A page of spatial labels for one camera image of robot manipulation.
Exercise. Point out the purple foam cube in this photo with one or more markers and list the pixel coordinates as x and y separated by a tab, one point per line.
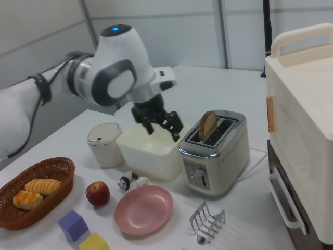
74	226

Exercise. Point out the long striped bread roll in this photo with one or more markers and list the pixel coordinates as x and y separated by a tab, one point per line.
43	186

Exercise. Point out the cream and chrome toaster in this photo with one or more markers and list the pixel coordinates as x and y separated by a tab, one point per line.
229	161

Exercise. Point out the metal toast rack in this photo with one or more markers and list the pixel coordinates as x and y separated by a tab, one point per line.
203	221

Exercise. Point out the red apple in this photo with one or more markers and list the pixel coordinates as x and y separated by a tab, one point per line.
97	194

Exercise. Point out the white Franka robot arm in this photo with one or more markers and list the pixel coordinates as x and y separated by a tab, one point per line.
122	52

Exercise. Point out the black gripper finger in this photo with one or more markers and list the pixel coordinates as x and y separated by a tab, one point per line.
174	125
148	126

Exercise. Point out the brown wicker basket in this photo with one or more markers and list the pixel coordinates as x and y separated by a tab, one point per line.
56	198

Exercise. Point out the small white trash can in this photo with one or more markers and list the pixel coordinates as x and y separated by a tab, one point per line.
104	151

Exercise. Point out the white plastic storage bin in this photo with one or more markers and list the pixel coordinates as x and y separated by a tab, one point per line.
153	159

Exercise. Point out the cream plastic cabinet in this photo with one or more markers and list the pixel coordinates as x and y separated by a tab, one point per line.
307	130

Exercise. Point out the yellow foam cube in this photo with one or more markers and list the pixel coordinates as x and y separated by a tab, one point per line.
93	243

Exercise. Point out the black pole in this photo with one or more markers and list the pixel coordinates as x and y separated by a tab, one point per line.
267	26

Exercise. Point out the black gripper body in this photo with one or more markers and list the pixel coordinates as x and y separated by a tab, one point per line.
149	109

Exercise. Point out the pink plate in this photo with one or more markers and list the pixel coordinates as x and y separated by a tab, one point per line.
143	211

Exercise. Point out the small white figurine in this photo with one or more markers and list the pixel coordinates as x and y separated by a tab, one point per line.
143	181

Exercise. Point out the brown toast bread slice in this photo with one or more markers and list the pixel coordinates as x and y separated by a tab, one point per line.
207	125

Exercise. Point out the panda figurine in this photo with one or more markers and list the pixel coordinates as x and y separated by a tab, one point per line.
126	181

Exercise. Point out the square orange striped pastry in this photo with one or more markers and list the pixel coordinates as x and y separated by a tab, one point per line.
27	200

